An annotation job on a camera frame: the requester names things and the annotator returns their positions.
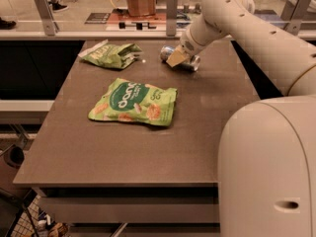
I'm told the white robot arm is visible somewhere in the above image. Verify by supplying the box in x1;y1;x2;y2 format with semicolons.
167;0;316;237

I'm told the green snack bag front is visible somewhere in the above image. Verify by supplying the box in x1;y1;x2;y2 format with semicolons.
88;78;177;126

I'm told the grey metal bracket left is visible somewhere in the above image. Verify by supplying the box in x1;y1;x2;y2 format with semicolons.
34;0;58;36

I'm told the black wire cart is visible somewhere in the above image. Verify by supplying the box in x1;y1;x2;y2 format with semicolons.
0;189;39;237

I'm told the grey metal bracket middle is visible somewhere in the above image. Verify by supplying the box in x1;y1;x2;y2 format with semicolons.
166;0;178;37

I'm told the grey metal bracket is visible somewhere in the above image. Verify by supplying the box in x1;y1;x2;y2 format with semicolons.
34;0;58;36
281;0;312;36
166;0;178;37

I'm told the crumpled green chip bag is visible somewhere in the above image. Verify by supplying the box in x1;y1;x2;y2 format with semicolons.
78;39;142;70

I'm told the silver blue redbull can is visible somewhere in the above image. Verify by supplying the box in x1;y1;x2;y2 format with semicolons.
160;45;200;72

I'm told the grey metal bracket right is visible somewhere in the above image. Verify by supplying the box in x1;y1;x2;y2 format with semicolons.
281;0;312;36

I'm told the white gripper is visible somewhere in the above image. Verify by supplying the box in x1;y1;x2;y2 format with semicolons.
167;29;204;67

